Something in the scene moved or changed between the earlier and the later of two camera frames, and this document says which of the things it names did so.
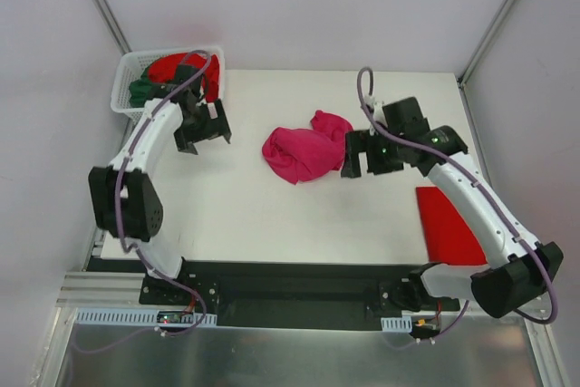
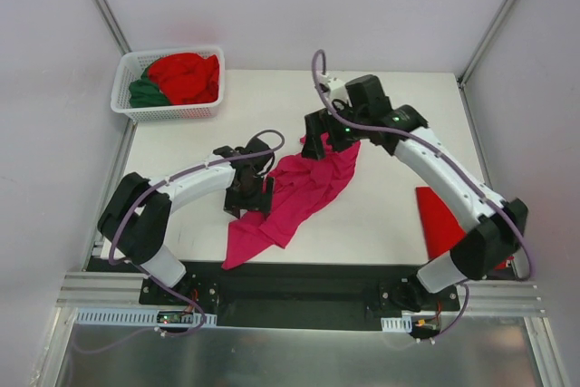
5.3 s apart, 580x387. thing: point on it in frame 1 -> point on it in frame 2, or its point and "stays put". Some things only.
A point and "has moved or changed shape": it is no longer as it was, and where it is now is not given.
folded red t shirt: [449, 237] stays put
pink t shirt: [301, 155] has moved or changed shape
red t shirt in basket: [166, 70] stays put
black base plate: [283, 295] stays put
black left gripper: [202, 129] -> [246, 198]
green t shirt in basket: [140, 89] stays put
